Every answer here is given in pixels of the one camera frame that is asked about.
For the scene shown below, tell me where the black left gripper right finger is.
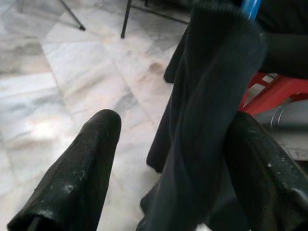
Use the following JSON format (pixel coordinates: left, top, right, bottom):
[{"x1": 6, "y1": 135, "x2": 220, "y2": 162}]
[{"x1": 225, "y1": 111, "x2": 308, "y2": 231}]

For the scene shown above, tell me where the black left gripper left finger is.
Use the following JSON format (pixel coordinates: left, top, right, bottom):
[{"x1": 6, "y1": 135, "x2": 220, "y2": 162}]
[{"x1": 6, "y1": 108, "x2": 122, "y2": 231}]

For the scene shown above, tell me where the black garment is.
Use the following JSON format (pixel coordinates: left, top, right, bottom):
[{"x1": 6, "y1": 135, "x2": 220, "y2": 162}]
[{"x1": 135, "y1": 0, "x2": 308, "y2": 231}]

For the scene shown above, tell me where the blue plastic hanger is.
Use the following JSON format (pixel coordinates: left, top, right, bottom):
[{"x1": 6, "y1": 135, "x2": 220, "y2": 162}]
[{"x1": 240, "y1": 0, "x2": 262, "y2": 24}]

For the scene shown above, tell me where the red plastic stool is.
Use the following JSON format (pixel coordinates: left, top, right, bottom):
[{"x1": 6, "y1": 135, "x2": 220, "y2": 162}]
[{"x1": 242, "y1": 72, "x2": 308, "y2": 118}]

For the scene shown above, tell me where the pink marble folding table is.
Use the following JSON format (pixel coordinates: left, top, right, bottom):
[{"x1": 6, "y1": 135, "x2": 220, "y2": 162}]
[{"x1": 59, "y1": 0, "x2": 191, "y2": 39}]

